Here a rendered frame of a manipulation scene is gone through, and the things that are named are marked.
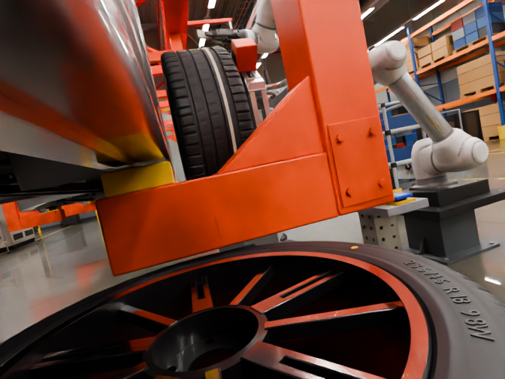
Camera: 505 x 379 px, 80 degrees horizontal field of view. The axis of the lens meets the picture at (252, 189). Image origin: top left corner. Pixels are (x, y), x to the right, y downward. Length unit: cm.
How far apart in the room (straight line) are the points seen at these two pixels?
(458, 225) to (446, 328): 163
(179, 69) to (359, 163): 63
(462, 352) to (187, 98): 88
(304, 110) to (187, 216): 37
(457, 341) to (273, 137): 53
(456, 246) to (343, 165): 129
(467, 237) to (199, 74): 161
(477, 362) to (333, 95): 61
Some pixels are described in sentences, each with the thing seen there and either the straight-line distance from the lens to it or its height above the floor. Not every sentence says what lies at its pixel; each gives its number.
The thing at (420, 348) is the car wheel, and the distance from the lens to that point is 31.
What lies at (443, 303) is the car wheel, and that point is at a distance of 38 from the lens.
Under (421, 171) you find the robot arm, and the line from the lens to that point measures 192.
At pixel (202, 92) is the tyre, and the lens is 100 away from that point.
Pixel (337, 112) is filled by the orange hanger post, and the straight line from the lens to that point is 77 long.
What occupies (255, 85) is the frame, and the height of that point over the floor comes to 95.
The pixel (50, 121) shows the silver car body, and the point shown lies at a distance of 26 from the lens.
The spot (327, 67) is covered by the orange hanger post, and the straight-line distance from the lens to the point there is 79.
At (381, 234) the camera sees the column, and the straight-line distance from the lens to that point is 128.
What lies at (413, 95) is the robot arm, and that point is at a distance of 166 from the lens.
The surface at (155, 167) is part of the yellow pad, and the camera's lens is 67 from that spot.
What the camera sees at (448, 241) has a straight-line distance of 191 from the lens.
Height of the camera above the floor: 68
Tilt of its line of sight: 4 degrees down
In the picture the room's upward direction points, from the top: 12 degrees counter-clockwise
